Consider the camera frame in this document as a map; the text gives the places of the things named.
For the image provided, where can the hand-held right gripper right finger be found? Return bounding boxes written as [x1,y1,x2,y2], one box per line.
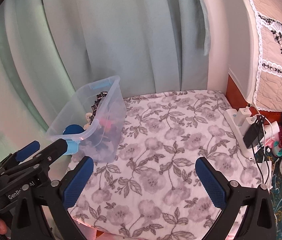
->
[195,157,277,240]

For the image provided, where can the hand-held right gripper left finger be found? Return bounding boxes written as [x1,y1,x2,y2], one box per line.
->
[11,156,94,240]

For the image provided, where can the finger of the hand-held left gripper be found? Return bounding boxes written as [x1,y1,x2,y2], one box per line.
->
[5,138,68,180]
[0,140,40,173]

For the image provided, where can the blue ball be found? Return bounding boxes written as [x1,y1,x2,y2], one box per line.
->
[63,124,85,135]

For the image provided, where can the black gold action figure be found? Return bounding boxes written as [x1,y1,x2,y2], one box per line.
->
[95,127,118,150]

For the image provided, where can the pink hair roller clip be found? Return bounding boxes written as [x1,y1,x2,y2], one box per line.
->
[98,119,114,130]

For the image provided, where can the black studded headband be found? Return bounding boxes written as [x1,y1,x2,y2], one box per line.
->
[90,91,110,125]

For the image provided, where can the clear plastic storage container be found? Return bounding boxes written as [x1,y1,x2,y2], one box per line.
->
[46,75,127,164]

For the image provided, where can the person's left hand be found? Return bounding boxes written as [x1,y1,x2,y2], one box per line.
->
[0,218,9,235]

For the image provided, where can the black power adapter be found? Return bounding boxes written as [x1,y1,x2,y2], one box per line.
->
[243,123,266,148]

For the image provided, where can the white charger plug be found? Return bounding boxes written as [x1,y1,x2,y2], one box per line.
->
[239,116,257,137]
[236,107,251,125]

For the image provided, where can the white power strip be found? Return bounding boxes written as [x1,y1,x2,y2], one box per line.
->
[223,109,260,159]

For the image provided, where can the white tube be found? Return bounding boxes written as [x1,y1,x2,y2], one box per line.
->
[263,121,280,137]

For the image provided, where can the brown wooden furniture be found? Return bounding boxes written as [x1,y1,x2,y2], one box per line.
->
[224,74,282,120]

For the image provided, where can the beige quilted lace cover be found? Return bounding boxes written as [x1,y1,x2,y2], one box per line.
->
[238,0,282,112]

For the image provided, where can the white appliance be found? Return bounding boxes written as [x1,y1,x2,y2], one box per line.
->
[227,0,265,105]

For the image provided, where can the pale green curtain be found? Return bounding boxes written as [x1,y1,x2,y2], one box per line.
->
[0,0,214,160]

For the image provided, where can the black cables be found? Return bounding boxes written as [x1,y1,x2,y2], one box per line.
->
[252,116,272,190]

